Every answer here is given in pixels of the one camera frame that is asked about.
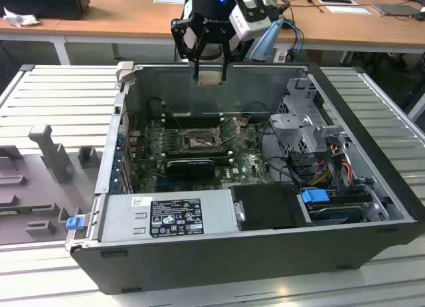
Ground CPU socket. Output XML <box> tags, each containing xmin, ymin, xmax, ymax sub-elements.
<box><xmin>181</xmin><ymin>127</ymin><xmax>222</xmax><ymax>151</ymax></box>

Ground grey power supply unit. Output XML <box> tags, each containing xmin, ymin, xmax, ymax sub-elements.
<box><xmin>98</xmin><ymin>190</ymin><xmax>240</xmax><ymax>243</ymax></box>

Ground black box on desk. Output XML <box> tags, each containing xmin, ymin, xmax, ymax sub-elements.
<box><xmin>0</xmin><ymin>0</ymin><xmax>91</xmax><ymax>21</ymax></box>

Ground dark grey laptop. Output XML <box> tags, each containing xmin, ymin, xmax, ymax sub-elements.
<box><xmin>371</xmin><ymin>3</ymin><xmax>420</xmax><ymax>17</ymax></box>

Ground square silver CPU chip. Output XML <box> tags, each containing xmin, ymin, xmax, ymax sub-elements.
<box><xmin>197</xmin><ymin>70</ymin><xmax>224</xmax><ymax>88</ymax></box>

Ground blue cable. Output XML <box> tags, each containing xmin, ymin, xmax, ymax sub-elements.
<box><xmin>282</xmin><ymin>17</ymin><xmax>304</xmax><ymax>55</ymax></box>

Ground silver metal drive cage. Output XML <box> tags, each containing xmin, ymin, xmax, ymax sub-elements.
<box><xmin>268</xmin><ymin>76</ymin><xmax>353</xmax><ymax>155</ymax></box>

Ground green motherboard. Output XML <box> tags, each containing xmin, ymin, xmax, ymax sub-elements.
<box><xmin>131</xmin><ymin>116</ymin><xmax>277</xmax><ymax>193</ymax></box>

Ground coloured power wire bundle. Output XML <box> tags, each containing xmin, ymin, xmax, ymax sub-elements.
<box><xmin>311</xmin><ymin>143</ymin><xmax>355</xmax><ymax>189</ymax></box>

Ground metal CPU socket cover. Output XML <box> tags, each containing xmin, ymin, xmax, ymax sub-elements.
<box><xmin>217</xmin><ymin>116</ymin><xmax>242</xmax><ymax>145</ymax></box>

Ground black graphics card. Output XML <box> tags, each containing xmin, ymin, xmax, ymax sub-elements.
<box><xmin>165</xmin><ymin>158</ymin><xmax>216</xmax><ymax>180</ymax></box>

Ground grey case handle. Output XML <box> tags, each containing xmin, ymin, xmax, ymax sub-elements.
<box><xmin>115</xmin><ymin>61</ymin><xmax>135</xmax><ymax>89</ymax></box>

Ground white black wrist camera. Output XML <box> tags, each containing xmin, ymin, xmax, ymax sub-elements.
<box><xmin>228</xmin><ymin>0</ymin><xmax>272</xmax><ymax>42</ymax></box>

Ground long wooden desk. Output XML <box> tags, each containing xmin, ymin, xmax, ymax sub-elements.
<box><xmin>0</xmin><ymin>0</ymin><xmax>425</xmax><ymax>66</ymax></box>

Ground grey parts rack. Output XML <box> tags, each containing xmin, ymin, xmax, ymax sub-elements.
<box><xmin>0</xmin><ymin>124</ymin><xmax>104</xmax><ymax>245</ymax></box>

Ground black plastic air shroud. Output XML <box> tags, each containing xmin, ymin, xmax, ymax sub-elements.
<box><xmin>229</xmin><ymin>183</ymin><xmax>305</xmax><ymax>231</ymax></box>

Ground crumpled white paper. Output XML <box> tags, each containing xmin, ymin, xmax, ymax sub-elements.
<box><xmin>3</xmin><ymin>6</ymin><xmax>41</xmax><ymax>29</ymax></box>

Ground black open PC case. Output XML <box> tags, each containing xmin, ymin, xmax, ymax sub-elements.
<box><xmin>64</xmin><ymin>61</ymin><xmax>420</xmax><ymax>295</ymax></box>

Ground hard disk in blue carrier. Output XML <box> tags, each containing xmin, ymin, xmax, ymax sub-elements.
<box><xmin>297</xmin><ymin>188</ymin><xmax>370</xmax><ymax>227</ymax></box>

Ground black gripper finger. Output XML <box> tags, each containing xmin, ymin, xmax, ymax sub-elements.
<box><xmin>220</xmin><ymin>33</ymin><xmax>240</xmax><ymax>82</ymax></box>
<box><xmin>171</xmin><ymin>18</ymin><xmax>209</xmax><ymax>80</ymax></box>

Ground thin metal locking lever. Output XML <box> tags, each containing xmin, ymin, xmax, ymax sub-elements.
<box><xmin>173</xmin><ymin>114</ymin><xmax>188</xmax><ymax>137</ymax></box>
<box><xmin>220</xmin><ymin>131</ymin><xmax>241</xmax><ymax>148</ymax></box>

